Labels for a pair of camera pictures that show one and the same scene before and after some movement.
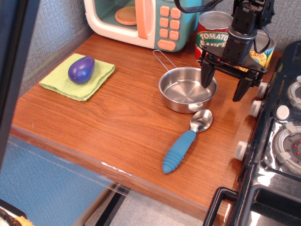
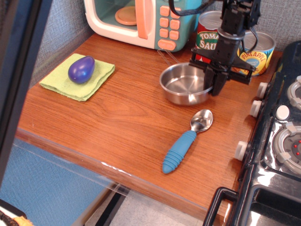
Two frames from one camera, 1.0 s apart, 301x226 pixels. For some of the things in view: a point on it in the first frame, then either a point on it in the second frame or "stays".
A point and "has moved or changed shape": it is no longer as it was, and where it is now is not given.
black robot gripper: (231, 58) → (225, 54)
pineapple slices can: (261, 51) stays
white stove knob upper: (261, 91) stays
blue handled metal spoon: (200, 119) stays
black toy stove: (268, 192) stays
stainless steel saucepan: (181, 89) has moved or changed shape
